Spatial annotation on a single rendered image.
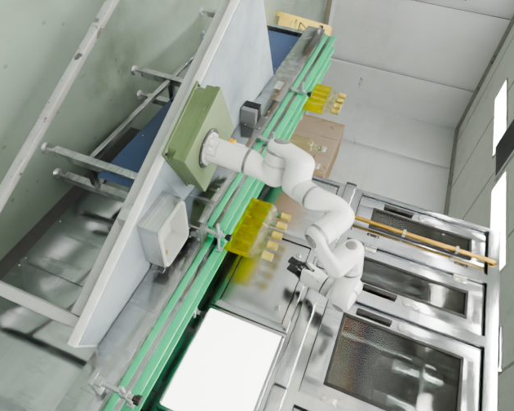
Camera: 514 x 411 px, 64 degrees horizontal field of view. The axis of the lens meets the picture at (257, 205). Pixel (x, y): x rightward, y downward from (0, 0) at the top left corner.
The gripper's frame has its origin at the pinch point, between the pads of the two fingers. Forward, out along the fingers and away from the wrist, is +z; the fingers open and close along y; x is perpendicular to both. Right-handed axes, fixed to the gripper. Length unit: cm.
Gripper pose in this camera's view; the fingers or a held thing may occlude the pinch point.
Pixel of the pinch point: (292, 265)
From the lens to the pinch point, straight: 173.2
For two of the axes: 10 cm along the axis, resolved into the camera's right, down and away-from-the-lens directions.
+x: -6.0, 5.9, -5.3
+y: 0.4, -6.4, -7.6
